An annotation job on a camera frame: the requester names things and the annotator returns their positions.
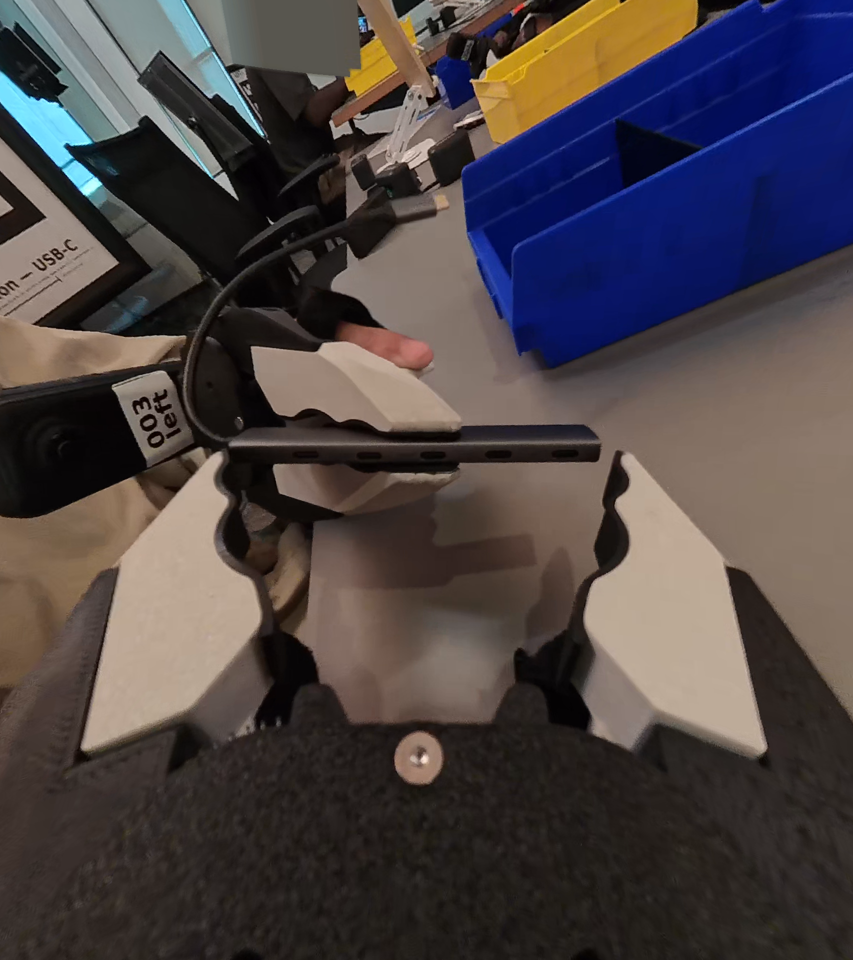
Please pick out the person's left hand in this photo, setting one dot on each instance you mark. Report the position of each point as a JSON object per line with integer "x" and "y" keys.
{"x": 396, "y": 349}

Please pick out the grey USB hub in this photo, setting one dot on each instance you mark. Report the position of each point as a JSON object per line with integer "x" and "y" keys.
{"x": 471, "y": 442}

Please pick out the yellow storage bin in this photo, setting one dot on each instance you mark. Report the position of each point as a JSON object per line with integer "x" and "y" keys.
{"x": 378, "y": 60}
{"x": 584, "y": 67}

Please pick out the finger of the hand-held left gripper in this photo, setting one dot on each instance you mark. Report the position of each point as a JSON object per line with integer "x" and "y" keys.
{"x": 359, "y": 487}
{"x": 351, "y": 386}

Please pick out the small blue storage bin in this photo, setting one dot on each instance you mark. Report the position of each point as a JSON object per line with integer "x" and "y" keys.
{"x": 453, "y": 82}

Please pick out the wooden stand with clear legs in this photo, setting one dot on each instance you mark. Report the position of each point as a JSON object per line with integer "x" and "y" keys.
{"x": 393, "y": 37}

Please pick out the framed black-white marker poster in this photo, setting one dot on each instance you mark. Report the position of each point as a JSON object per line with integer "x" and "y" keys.
{"x": 59, "y": 247}

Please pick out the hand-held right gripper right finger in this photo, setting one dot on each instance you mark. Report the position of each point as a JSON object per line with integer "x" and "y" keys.
{"x": 666, "y": 637}

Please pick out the person's left forearm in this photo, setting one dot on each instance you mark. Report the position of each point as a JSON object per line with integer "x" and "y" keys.
{"x": 21, "y": 570}

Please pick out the black charger block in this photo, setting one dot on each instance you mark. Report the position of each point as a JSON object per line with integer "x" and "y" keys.
{"x": 396, "y": 184}
{"x": 449, "y": 157}
{"x": 366, "y": 225}
{"x": 364, "y": 172}

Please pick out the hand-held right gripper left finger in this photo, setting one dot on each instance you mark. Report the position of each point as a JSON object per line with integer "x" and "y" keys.
{"x": 179, "y": 637}

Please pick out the grey desk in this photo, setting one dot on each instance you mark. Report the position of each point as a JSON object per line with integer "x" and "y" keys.
{"x": 696, "y": 420}

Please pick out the black camera on stand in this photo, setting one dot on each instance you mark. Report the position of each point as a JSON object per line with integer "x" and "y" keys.
{"x": 21, "y": 56}

